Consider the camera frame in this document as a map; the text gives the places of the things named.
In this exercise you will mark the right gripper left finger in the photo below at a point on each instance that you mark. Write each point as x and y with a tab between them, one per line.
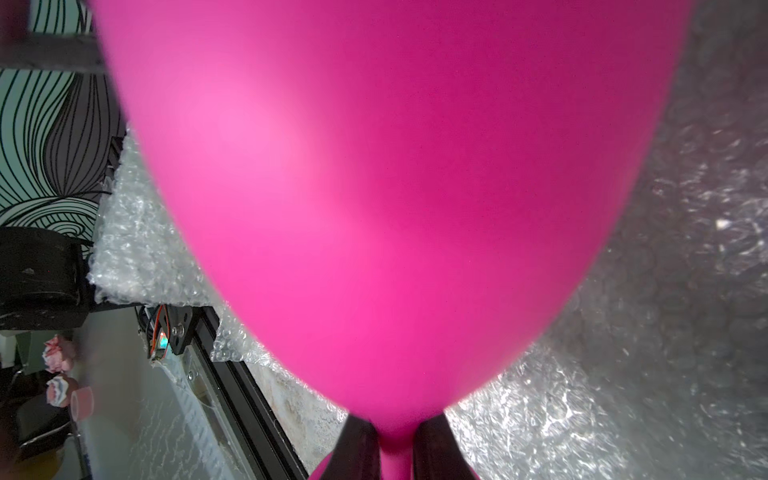
356	455

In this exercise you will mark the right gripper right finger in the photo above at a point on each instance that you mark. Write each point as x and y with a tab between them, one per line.
436	453

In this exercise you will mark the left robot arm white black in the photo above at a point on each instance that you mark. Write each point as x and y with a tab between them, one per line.
44	284

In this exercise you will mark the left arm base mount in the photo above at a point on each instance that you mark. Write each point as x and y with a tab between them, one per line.
166	329

